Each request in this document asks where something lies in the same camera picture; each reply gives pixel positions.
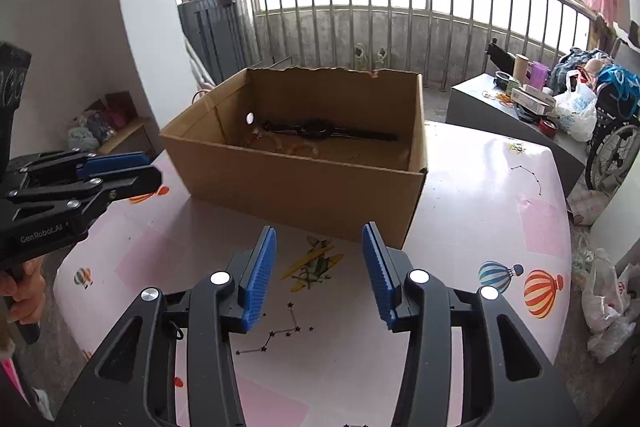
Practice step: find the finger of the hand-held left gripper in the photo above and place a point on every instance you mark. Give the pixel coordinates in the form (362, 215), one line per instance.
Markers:
(135, 183)
(115, 163)

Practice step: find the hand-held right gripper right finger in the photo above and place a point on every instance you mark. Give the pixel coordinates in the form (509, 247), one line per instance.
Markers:
(380, 282)

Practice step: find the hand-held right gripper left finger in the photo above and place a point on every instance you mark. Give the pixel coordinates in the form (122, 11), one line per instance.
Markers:
(257, 287)

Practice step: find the black wrist watch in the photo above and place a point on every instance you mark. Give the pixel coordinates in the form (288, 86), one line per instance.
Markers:
(315, 128)

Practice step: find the person's left hand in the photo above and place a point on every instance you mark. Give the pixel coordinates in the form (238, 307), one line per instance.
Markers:
(30, 302)

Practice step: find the printed cardboard box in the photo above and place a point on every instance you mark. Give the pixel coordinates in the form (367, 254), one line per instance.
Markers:
(125, 127)

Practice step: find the grey cabinet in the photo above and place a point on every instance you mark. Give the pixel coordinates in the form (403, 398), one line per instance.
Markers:
(212, 42)

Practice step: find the grey side table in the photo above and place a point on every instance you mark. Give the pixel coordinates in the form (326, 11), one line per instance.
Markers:
(475, 117)

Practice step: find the floral cloth bundle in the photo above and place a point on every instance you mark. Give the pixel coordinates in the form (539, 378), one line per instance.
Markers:
(590, 207)

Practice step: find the white plastic bag red print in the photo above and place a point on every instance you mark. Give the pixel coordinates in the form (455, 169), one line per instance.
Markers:
(602, 297)

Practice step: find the white shoe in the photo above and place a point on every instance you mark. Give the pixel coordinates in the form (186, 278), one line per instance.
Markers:
(361, 55)
(382, 57)

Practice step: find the red tape roll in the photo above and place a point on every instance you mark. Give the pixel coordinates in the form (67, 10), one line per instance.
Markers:
(549, 127)

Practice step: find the white flat box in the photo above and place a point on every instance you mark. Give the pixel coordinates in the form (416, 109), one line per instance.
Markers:
(532, 101)

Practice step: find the black bowl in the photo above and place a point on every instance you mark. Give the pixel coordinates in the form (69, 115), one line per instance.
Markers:
(506, 81)

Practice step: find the clear plastic bag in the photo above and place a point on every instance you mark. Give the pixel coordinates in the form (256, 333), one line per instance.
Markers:
(612, 339)

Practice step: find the black device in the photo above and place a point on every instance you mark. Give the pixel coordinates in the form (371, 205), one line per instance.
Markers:
(500, 57)

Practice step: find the cardboard tube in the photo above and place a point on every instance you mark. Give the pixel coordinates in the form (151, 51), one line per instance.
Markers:
(521, 68)

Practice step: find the white plastic bag blue print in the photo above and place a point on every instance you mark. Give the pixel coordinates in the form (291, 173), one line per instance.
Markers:
(575, 112)

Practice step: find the purple cup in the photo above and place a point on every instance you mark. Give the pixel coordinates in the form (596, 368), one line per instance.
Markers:
(539, 76)

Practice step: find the metal balcony railing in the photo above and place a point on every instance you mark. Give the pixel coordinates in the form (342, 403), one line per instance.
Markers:
(425, 17)

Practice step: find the wheelchair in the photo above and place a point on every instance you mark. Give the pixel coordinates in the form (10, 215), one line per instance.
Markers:
(615, 147)

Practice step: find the pile of clothes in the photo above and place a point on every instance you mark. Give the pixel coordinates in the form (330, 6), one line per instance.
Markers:
(575, 62)

